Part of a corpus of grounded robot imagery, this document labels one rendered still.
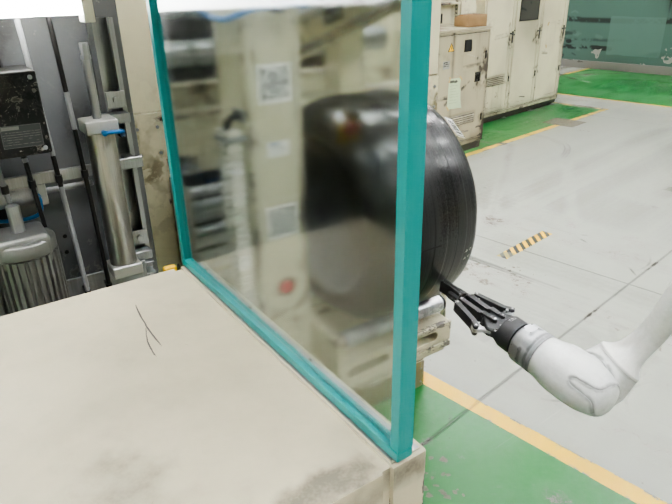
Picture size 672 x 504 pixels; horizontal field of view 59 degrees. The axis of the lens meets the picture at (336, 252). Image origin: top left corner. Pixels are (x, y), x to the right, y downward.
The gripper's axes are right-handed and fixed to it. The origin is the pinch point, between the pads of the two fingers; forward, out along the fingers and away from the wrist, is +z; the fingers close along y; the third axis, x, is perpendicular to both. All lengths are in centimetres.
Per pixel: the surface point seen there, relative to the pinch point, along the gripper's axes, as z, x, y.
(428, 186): 6.4, -25.6, 6.1
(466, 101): 342, 96, -371
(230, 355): -23, -28, 67
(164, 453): -35, -29, 79
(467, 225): 2.4, -15.4, -3.8
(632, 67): 547, 172, -1039
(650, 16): 545, 80, -1044
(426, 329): 8.1, 17.5, -2.2
